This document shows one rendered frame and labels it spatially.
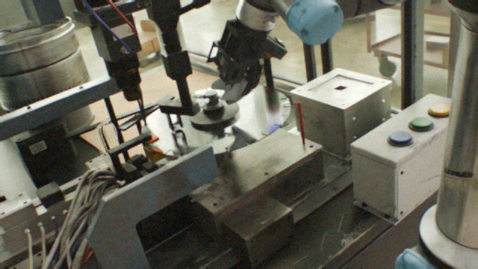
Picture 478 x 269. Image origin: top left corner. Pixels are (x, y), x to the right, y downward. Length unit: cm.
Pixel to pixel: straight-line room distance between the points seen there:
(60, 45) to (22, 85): 16
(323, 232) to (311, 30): 43
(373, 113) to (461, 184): 67
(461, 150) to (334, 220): 53
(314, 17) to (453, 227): 34
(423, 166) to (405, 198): 7
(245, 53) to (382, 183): 36
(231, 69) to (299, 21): 20
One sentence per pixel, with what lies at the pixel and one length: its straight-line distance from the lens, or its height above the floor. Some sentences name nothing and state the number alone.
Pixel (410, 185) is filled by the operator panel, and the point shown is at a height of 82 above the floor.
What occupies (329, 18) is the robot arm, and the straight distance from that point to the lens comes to 68.
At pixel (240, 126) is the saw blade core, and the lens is 92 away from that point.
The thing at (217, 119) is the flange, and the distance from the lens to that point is 95.
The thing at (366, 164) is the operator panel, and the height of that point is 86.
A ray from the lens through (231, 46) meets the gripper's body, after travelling 84.
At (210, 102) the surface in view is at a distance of 96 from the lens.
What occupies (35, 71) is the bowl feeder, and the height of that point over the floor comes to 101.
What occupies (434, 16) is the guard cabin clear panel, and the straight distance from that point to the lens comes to 110.
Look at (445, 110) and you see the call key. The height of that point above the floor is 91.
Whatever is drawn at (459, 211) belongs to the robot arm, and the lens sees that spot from 52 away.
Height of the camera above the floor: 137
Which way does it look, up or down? 28 degrees down
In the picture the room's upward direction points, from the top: 11 degrees counter-clockwise
